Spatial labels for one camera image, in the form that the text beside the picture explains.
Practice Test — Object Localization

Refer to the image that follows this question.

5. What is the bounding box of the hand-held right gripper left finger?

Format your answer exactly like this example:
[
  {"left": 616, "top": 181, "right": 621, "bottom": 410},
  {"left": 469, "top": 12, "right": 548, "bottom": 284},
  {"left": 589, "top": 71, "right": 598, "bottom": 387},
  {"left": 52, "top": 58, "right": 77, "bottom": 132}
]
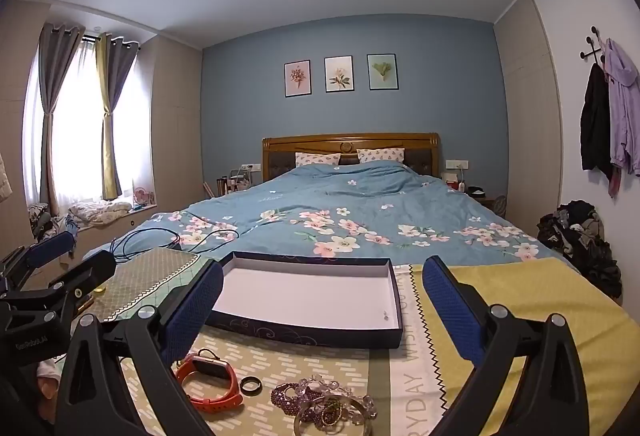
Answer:
[{"left": 54, "top": 260, "right": 224, "bottom": 436}]

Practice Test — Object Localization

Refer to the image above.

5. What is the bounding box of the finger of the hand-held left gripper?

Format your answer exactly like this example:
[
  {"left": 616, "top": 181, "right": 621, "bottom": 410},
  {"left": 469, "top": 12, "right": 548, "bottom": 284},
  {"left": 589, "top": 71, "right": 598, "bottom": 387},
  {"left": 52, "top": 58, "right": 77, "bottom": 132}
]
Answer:
[
  {"left": 0, "top": 231, "right": 76, "bottom": 289},
  {"left": 0, "top": 250, "right": 117, "bottom": 323}
]

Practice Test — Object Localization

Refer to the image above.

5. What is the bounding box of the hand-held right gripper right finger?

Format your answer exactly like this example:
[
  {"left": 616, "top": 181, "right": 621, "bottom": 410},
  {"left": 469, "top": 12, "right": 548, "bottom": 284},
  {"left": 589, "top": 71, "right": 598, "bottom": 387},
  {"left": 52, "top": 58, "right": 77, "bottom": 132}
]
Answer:
[{"left": 421, "top": 256, "right": 591, "bottom": 436}]

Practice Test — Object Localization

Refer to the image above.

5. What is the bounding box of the orange smartwatch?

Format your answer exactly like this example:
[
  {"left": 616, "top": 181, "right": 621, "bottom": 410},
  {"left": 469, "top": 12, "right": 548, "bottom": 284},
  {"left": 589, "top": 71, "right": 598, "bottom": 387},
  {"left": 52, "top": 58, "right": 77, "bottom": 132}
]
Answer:
[{"left": 175, "top": 350, "right": 244, "bottom": 412}]

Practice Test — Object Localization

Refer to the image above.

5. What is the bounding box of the dark blue shallow box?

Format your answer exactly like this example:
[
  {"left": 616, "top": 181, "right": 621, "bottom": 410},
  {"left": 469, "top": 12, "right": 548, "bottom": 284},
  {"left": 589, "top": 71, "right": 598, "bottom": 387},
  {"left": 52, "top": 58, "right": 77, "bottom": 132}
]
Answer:
[{"left": 202, "top": 251, "right": 404, "bottom": 349}]

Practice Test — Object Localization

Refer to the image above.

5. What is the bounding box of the purple bead bracelet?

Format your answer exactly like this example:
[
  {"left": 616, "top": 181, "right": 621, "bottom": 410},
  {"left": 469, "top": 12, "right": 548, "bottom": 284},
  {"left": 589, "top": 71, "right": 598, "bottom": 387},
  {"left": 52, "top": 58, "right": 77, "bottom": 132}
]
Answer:
[{"left": 271, "top": 382, "right": 326, "bottom": 417}]

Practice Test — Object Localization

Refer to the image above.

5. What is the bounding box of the clear bead bracelet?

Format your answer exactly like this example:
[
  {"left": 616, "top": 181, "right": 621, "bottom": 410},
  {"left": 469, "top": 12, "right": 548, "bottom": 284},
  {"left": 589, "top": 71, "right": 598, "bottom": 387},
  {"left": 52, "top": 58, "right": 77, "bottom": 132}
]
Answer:
[{"left": 297, "top": 373, "right": 378, "bottom": 419}]

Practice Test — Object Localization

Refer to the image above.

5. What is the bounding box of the tortoiseshell bangle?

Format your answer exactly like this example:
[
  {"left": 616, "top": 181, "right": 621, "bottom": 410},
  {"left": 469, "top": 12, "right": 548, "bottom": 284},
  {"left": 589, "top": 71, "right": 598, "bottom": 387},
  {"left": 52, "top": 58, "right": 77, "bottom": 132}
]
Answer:
[{"left": 294, "top": 396, "right": 373, "bottom": 436}]

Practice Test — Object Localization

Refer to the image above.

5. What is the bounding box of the person's left hand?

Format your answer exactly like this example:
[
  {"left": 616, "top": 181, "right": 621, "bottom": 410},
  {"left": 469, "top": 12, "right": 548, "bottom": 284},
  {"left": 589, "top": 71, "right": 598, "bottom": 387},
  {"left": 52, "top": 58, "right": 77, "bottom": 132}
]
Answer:
[{"left": 36, "top": 360, "right": 63, "bottom": 423}]

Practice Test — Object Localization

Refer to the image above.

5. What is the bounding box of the heap of mixed clothes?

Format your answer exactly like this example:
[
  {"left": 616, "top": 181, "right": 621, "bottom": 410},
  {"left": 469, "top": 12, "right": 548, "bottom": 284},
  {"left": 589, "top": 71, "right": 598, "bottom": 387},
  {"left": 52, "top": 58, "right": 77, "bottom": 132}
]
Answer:
[{"left": 27, "top": 203, "right": 81, "bottom": 247}]

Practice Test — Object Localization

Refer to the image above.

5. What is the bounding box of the crumpled bedding on sill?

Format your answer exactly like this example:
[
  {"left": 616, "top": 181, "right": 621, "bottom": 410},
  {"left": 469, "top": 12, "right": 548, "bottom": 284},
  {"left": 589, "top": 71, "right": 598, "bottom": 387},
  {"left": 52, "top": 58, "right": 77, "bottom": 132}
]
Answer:
[{"left": 67, "top": 200, "right": 133, "bottom": 229}]

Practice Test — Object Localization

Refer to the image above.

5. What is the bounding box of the dark bedside table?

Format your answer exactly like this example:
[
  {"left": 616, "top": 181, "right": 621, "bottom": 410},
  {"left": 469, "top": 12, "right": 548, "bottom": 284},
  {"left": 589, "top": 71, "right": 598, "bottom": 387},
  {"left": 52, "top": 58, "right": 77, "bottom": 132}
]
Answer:
[{"left": 477, "top": 188, "right": 508, "bottom": 217}]

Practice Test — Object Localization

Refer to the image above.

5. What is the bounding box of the cluttered bedside table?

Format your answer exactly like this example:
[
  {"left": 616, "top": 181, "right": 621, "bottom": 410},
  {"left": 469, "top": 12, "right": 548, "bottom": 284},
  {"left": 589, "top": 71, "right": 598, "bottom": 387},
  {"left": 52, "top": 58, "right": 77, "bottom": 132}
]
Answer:
[{"left": 202, "top": 168, "right": 261, "bottom": 197}]

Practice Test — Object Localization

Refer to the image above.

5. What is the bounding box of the blue floral duvet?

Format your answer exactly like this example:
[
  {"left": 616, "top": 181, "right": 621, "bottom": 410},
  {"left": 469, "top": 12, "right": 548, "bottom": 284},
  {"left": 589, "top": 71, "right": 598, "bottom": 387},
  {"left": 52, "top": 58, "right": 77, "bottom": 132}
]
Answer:
[{"left": 82, "top": 163, "right": 581, "bottom": 277}]

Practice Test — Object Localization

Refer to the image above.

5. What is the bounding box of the pile of dark clothes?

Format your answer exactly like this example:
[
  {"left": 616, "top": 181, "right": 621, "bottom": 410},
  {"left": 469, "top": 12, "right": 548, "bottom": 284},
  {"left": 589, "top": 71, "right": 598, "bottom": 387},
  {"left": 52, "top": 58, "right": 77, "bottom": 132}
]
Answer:
[{"left": 537, "top": 200, "right": 623, "bottom": 299}]

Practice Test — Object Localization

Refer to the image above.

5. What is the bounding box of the grey and gold curtain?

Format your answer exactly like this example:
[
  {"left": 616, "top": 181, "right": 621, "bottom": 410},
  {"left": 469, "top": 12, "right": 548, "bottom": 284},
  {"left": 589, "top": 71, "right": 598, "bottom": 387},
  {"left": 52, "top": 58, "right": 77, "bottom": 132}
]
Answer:
[
  {"left": 96, "top": 32, "right": 140, "bottom": 201},
  {"left": 37, "top": 22, "right": 86, "bottom": 217}
]

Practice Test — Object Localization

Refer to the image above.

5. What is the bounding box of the white dotted pillow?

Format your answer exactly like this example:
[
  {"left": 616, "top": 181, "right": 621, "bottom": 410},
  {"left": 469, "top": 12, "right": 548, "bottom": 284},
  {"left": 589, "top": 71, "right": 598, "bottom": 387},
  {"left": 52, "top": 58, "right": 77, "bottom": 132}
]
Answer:
[
  {"left": 295, "top": 152, "right": 342, "bottom": 168},
  {"left": 356, "top": 148, "right": 405, "bottom": 164}
]

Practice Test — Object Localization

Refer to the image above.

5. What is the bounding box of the wooden headboard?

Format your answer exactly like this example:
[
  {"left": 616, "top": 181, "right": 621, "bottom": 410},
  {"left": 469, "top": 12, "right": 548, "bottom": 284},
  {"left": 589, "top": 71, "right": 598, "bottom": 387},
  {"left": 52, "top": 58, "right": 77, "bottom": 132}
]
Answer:
[{"left": 262, "top": 132, "right": 442, "bottom": 181}]

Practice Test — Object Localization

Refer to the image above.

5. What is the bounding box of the black jacket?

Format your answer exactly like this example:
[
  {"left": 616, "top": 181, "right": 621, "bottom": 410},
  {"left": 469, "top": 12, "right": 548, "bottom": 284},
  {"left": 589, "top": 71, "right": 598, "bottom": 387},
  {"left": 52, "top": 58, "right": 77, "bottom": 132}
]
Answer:
[{"left": 580, "top": 62, "right": 615, "bottom": 181}]

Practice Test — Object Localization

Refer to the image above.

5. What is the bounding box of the green leaf framed picture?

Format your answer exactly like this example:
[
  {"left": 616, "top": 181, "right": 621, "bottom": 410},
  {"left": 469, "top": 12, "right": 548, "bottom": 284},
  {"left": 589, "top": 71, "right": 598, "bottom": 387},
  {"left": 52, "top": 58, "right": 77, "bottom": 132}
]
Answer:
[{"left": 366, "top": 54, "right": 399, "bottom": 91}]

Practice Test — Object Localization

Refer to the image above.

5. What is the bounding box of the pink flower framed picture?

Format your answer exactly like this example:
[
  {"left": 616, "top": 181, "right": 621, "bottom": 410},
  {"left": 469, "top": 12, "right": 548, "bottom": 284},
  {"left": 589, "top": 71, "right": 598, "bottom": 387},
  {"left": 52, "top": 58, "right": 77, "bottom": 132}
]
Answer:
[{"left": 284, "top": 60, "right": 312, "bottom": 97}]

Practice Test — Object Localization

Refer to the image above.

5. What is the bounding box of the cream flower framed picture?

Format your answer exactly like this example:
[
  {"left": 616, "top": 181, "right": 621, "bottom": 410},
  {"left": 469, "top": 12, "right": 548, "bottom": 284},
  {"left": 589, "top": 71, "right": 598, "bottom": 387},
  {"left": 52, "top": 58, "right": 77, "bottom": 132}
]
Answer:
[{"left": 324, "top": 56, "right": 355, "bottom": 93}]

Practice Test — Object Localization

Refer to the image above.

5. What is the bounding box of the purple jacket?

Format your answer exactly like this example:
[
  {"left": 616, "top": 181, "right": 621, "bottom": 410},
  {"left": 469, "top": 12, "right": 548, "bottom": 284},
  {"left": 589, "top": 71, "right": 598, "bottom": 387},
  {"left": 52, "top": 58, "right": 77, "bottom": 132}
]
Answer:
[{"left": 602, "top": 37, "right": 640, "bottom": 177}]

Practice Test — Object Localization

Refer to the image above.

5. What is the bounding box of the black cable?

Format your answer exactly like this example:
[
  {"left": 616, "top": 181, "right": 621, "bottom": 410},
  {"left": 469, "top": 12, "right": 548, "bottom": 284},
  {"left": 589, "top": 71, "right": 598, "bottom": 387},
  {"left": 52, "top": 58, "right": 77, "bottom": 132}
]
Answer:
[{"left": 110, "top": 227, "right": 241, "bottom": 264}]

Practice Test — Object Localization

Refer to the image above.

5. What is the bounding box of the black wall coat rack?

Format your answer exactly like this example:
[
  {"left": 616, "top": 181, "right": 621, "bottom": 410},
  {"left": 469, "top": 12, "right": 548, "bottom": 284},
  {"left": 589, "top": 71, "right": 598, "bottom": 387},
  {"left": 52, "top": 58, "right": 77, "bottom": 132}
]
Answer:
[{"left": 580, "top": 26, "right": 608, "bottom": 66}]

